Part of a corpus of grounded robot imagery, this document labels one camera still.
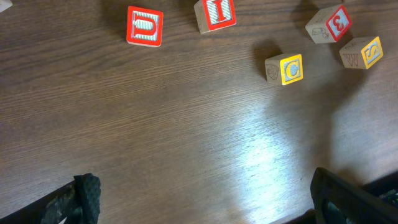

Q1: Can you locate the red letter I block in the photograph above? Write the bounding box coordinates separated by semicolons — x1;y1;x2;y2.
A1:
194;0;236;34

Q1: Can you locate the yellow letter C block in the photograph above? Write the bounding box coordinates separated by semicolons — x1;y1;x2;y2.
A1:
264;54;303;85

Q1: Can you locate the red letter U block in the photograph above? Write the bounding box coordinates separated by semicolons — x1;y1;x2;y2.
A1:
126;6;164;47

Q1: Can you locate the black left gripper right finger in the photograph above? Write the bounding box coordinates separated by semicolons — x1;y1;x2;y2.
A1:
310;167;397;223

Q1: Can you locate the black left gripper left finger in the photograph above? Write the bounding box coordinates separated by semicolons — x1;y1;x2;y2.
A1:
1;173;101;224

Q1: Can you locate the red number 3 block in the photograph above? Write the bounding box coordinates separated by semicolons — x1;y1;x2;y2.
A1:
305;4;352;44

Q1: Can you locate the yellow letter S block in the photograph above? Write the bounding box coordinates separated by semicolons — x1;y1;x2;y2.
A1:
339;36;384;70

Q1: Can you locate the yellow block lower middle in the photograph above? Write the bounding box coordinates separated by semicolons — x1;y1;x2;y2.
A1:
0;0;12;12

